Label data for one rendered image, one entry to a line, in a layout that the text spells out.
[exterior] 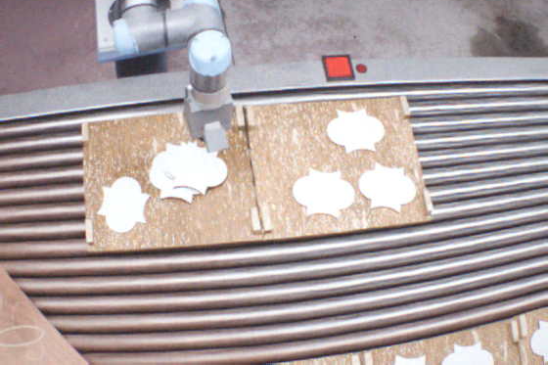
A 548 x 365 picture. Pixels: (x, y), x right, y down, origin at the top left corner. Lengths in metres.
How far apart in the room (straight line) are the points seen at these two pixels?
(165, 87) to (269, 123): 0.28
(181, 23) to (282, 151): 0.53
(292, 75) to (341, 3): 1.44
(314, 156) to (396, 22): 1.63
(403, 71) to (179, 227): 0.74
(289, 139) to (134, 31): 0.59
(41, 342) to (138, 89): 0.77
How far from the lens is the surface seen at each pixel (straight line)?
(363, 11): 3.44
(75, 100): 2.01
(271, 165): 1.87
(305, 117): 1.94
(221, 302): 1.75
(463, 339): 1.79
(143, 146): 1.89
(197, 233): 1.78
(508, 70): 2.24
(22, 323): 1.64
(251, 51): 3.21
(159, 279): 1.76
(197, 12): 1.50
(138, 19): 1.50
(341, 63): 2.06
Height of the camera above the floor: 2.57
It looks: 61 degrees down
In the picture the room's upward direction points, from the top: 10 degrees clockwise
